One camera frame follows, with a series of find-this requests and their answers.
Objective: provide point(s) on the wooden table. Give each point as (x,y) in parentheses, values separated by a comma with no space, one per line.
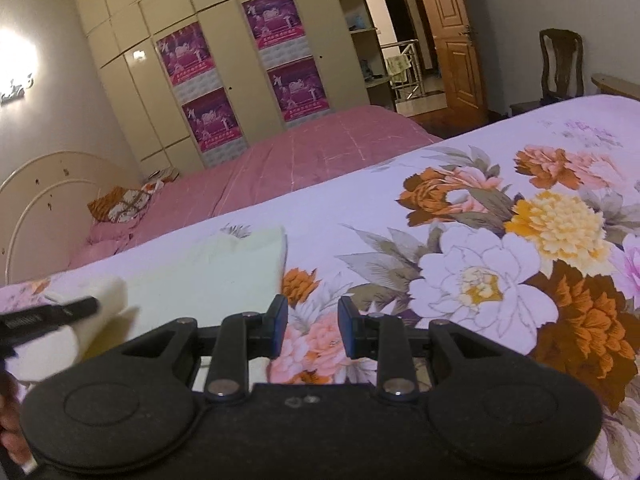
(617,86)

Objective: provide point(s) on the cream rounded headboard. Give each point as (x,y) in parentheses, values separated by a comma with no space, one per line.
(45,210)

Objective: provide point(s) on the green cloth on railing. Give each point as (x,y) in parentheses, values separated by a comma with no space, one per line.
(397,67)

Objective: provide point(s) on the open shelf unit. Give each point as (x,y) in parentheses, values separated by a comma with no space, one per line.
(360,35)

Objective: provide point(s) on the cream wardrobe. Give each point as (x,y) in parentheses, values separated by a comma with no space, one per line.
(225,35)

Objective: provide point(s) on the orange patterned pillow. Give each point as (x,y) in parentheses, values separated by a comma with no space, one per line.
(120,204)

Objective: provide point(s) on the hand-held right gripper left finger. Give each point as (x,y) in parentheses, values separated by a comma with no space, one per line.
(276,327)

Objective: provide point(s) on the floral lilac bedsheet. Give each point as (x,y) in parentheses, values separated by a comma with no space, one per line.
(450,210)

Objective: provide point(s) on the wooden door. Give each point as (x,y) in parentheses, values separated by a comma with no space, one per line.
(452,45)

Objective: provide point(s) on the purple wall poster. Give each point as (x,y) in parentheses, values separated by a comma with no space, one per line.
(181,54)
(298,90)
(212,120)
(274,17)

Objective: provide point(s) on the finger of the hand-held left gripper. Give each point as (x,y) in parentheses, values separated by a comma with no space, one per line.
(75,306)

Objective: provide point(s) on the pink striped bedspread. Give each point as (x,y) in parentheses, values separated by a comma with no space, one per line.
(300,160)

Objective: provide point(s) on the dark wooden chair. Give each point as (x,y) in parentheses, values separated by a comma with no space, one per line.
(560,67)

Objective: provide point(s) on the person's left hand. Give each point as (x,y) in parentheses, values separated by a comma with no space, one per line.
(9,420)

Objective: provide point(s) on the metal stair railing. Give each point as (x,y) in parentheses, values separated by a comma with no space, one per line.
(412,72)

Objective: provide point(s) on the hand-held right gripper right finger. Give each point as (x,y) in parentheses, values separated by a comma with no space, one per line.
(347,330)

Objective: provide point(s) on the pale green garment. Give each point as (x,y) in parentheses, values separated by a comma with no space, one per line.
(210,270)

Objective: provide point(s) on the wall lamp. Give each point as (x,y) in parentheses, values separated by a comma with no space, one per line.
(15,67)

